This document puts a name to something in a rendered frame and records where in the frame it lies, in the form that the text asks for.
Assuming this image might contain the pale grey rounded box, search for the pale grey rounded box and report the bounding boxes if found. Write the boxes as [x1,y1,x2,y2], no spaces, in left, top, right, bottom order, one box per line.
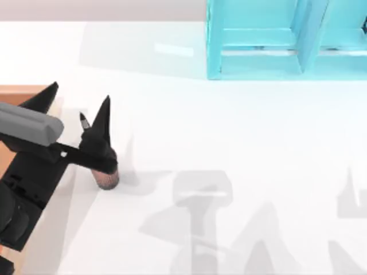
[0,102,65,148]

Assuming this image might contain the light blue rack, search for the light blue rack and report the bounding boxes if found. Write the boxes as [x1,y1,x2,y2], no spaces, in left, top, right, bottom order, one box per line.
[205,0,367,81]

